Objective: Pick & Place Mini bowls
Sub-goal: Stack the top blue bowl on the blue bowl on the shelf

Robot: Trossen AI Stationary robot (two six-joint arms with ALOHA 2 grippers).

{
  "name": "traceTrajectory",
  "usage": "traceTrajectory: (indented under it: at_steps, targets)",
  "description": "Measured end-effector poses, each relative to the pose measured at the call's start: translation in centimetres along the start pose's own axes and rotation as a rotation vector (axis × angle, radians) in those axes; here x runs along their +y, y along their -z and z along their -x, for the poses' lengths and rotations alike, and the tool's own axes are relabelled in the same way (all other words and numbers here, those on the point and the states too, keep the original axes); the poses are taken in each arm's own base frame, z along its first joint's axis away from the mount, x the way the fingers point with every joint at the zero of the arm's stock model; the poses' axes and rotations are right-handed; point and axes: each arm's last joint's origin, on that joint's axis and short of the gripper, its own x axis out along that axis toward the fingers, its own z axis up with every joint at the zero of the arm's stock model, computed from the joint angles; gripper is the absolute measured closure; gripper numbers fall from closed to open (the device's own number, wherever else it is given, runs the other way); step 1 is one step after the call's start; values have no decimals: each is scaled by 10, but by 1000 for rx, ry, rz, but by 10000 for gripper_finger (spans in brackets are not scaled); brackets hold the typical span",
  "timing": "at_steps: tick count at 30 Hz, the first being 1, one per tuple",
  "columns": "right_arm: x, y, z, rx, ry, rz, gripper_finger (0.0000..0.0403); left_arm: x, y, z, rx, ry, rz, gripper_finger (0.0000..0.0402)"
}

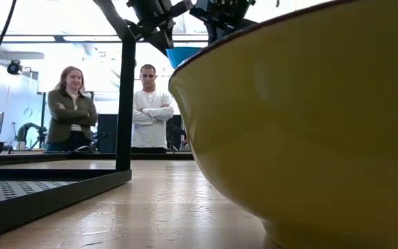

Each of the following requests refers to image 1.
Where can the black aluminium table frame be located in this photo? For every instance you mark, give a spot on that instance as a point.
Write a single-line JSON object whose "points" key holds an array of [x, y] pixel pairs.
{"points": [[157, 156]]}

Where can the blue plastic bowl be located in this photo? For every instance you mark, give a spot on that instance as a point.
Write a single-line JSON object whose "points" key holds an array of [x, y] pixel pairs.
{"points": [[181, 55]]}

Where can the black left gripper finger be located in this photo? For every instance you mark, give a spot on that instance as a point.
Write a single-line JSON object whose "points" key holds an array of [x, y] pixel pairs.
{"points": [[166, 43]]}

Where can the person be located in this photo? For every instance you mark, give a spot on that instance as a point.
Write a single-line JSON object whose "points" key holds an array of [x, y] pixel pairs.
{"points": [[150, 128], [64, 121]]}

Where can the yellow leaf-patterned ceramic bowl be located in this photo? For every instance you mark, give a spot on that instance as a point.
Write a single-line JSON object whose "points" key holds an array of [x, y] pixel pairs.
{"points": [[306, 121]]}

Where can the black cabinet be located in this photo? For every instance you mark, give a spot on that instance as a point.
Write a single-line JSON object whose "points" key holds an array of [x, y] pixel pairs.
{"points": [[107, 135]]}

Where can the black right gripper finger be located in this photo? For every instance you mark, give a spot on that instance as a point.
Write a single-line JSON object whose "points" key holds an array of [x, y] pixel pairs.
{"points": [[217, 34]]}

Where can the black ceiling camera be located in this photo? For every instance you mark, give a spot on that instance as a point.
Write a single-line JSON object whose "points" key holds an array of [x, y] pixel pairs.
{"points": [[14, 67]]}

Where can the dark background machine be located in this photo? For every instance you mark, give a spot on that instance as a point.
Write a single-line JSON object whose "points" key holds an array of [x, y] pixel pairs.
{"points": [[29, 129]]}

